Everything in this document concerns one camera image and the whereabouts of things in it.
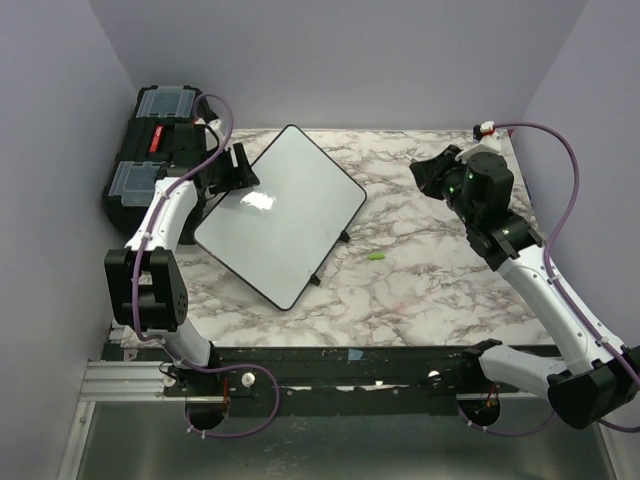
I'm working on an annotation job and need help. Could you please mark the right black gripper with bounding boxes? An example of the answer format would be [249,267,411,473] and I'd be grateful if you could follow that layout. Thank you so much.
[411,144,479,227]

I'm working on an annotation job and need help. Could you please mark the white whiteboard black frame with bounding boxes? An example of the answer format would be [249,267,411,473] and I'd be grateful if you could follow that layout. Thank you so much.
[194,125,367,311]

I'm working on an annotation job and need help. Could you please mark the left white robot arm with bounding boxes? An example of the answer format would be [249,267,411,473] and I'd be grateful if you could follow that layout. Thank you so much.
[104,133,259,395]

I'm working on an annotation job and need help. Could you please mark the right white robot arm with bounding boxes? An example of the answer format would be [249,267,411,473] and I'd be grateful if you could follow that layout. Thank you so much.
[410,145,639,429]

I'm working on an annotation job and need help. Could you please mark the black plastic toolbox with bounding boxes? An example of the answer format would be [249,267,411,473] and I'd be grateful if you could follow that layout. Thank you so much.
[101,85,218,238]

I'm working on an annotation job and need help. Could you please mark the blue tape piece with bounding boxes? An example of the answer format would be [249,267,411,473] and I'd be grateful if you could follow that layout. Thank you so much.
[347,348,364,362]

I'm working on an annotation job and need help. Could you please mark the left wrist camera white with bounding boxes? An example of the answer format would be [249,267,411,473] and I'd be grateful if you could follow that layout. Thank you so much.
[194,117,225,150]

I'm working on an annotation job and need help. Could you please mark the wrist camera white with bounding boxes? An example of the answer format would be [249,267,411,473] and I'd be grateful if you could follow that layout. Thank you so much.
[467,121,502,156]
[194,117,225,150]

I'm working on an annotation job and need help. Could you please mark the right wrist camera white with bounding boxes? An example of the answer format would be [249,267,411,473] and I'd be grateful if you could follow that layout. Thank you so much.
[467,121,502,156]

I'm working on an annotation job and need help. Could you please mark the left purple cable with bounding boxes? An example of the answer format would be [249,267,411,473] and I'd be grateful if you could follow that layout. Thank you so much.
[130,93,281,441]

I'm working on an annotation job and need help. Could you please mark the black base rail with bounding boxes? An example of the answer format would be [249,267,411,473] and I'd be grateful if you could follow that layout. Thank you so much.
[159,342,531,419]

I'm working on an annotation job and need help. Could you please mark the aluminium extrusion frame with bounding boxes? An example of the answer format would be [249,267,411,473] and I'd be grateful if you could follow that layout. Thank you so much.
[79,361,164,402]

